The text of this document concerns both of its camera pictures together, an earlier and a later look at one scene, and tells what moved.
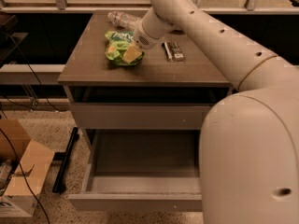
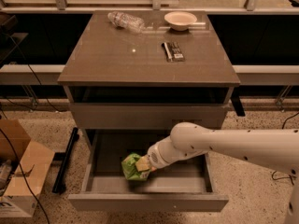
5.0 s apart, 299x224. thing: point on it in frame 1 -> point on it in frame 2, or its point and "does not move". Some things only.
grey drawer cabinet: x=142 y=112 does not move
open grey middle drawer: x=140 y=170 does not move
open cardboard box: x=24 y=165 does not move
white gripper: x=142 y=41 -> x=156 y=157
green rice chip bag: x=117 y=43 -> x=130 y=170
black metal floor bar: x=60 y=182 does not move
